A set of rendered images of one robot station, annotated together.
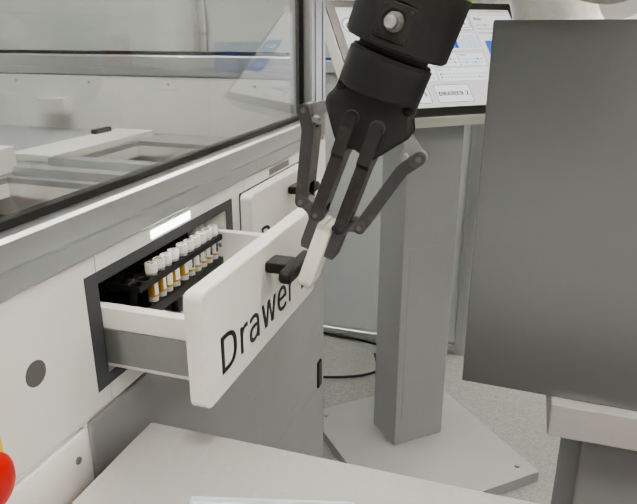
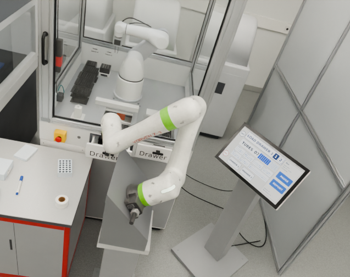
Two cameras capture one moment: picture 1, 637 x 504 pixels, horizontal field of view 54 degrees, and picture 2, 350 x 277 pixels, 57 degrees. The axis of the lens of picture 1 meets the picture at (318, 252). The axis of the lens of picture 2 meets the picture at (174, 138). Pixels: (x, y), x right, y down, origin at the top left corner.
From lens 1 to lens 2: 188 cm
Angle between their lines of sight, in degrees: 57
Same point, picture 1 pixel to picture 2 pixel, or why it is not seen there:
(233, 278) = (95, 146)
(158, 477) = (81, 158)
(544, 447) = not seen: outside the picture
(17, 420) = (75, 139)
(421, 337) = (222, 230)
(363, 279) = (281, 219)
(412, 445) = (206, 252)
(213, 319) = (88, 147)
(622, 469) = not seen: hidden behind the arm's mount
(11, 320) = (77, 130)
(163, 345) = not seen: hidden behind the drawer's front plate
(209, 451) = (87, 162)
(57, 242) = (86, 127)
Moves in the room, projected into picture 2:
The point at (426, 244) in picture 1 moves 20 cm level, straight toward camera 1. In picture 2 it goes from (233, 207) to (207, 205)
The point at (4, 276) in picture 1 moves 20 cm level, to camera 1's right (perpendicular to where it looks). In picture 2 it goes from (77, 126) to (79, 146)
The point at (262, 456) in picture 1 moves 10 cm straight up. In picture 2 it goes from (87, 167) to (88, 156)
